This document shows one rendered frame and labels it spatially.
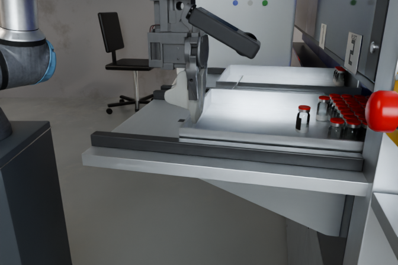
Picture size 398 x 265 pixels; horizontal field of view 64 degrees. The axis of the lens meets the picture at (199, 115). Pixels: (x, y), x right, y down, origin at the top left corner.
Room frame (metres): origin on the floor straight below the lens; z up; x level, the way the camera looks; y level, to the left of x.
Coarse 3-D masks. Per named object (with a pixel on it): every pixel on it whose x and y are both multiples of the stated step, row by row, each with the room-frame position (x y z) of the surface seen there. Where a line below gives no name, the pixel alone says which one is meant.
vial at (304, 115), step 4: (300, 112) 0.52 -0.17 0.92; (304, 112) 0.52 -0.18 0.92; (308, 112) 0.52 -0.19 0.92; (300, 116) 0.52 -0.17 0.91; (304, 116) 0.52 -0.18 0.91; (308, 116) 0.52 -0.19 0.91; (304, 120) 0.52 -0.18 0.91; (308, 120) 0.52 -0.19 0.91; (304, 124) 0.52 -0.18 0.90; (308, 124) 0.52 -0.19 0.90; (300, 128) 0.52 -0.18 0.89; (304, 128) 0.52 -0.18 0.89; (308, 128) 0.52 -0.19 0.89; (300, 132) 0.52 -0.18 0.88; (304, 132) 0.52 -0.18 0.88
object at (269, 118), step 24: (216, 96) 0.71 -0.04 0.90; (240, 96) 0.69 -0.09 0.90; (264, 96) 0.68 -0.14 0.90; (288, 96) 0.67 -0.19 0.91; (312, 96) 0.66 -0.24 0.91; (216, 120) 0.59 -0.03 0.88; (240, 120) 0.59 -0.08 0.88; (264, 120) 0.59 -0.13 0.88; (288, 120) 0.59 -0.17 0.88; (312, 120) 0.59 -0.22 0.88; (264, 144) 0.43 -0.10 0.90; (288, 144) 0.42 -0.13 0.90; (312, 144) 0.42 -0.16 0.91; (336, 144) 0.41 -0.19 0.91; (360, 144) 0.40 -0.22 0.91
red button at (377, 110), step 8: (376, 96) 0.29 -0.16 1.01; (384, 96) 0.28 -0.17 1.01; (392, 96) 0.28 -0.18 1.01; (368, 104) 0.30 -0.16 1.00; (376, 104) 0.28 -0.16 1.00; (384, 104) 0.28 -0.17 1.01; (392, 104) 0.27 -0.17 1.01; (368, 112) 0.29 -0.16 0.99; (376, 112) 0.28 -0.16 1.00; (384, 112) 0.27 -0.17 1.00; (392, 112) 0.27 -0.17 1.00; (368, 120) 0.29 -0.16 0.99; (376, 120) 0.28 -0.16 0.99; (384, 120) 0.27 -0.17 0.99; (392, 120) 0.27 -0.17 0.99; (376, 128) 0.28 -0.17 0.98; (384, 128) 0.28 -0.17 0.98; (392, 128) 0.27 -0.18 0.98
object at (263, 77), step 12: (228, 72) 1.00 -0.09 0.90; (240, 72) 1.03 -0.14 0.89; (252, 72) 1.02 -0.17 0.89; (264, 72) 1.02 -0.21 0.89; (276, 72) 1.01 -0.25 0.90; (288, 72) 1.00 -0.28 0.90; (300, 72) 0.99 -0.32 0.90; (312, 72) 0.99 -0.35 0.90; (324, 72) 0.98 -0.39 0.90; (216, 84) 0.79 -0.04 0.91; (228, 84) 0.78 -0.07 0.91; (240, 84) 0.78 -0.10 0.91; (252, 84) 0.77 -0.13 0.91; (264, 84) 0.77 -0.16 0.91; (276, 84) 0.76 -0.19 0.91; (288, 84) 0.76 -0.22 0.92; (300, 84) 0.90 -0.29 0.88; (312, 84) 0.90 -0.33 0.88; (324, 84) 0.90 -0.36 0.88
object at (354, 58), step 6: (348, 36) 0.57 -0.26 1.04; (354, 36) 0.53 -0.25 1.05; (360, 36) 0.49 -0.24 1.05; (348, 42) 0.56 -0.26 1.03; (360, 42) 0.49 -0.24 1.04; (348, 48) 0.56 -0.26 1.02; (354, 48) 0.52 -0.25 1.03; (348, 54) 0.55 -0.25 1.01; (354, 54) 0.51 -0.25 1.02; (348, 60) 0.54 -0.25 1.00; (354, 60) 0.51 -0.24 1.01; (348, 66) 0.54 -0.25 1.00; (354, 66) 0.50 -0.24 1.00; (354, 72) 0.49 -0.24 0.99
